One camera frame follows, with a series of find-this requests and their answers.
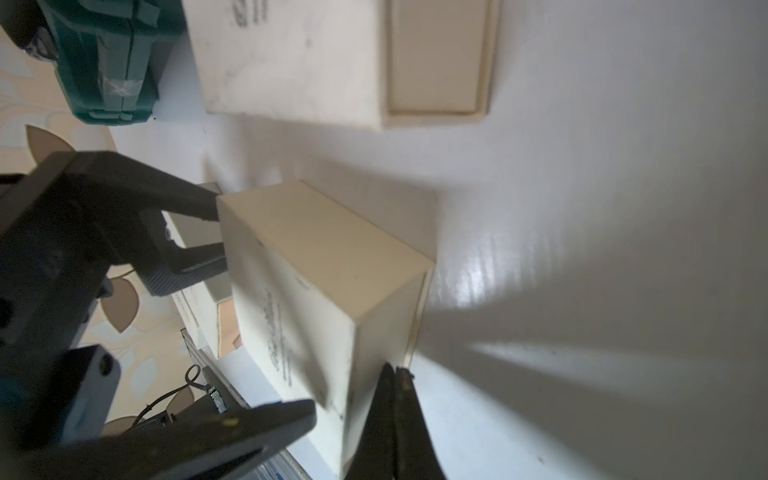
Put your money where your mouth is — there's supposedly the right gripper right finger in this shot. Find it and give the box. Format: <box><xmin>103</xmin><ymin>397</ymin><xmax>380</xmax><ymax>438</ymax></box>
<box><xmin>394</xmin><ymin>368</ymin><xmax>446</xmax><ymax>480</ymax></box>

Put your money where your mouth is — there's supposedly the cream jewelry box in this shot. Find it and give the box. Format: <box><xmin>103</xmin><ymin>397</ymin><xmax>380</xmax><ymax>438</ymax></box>
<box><xmin>183</xmin><ymin>0</ymin><xmax>501</xmax><ymax>130</ymax></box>
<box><xmin>217</xmin><ymin>181</ymin><xmax>435</xmax><ymax>477</ymax></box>

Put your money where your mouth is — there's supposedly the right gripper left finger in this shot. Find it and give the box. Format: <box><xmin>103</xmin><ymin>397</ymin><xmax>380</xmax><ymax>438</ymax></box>
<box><xmin>345</xmin><ymin>363</ymin><xmax>396</xmax><ymax>480</ymax></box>

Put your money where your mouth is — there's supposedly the green plastic tool case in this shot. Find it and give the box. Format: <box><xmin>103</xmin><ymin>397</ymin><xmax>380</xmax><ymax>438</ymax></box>
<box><xmin>38</xmin><ymin>0</ymin><xmax>186</xmax><ymax>126</ymax></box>

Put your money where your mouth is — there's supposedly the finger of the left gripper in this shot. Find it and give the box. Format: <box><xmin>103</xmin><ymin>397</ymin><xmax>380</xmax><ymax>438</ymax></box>
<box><xmin>17</xmin><ymin>399</ymin><xmax>317</xmax><ymax>479</ymax></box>

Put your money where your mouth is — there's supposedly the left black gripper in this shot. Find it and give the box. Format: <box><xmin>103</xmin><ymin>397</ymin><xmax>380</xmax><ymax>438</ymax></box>
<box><xmin>1</xmin><ymin>151</ymin><xmax>228</xmax><ymax>452</ymax></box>

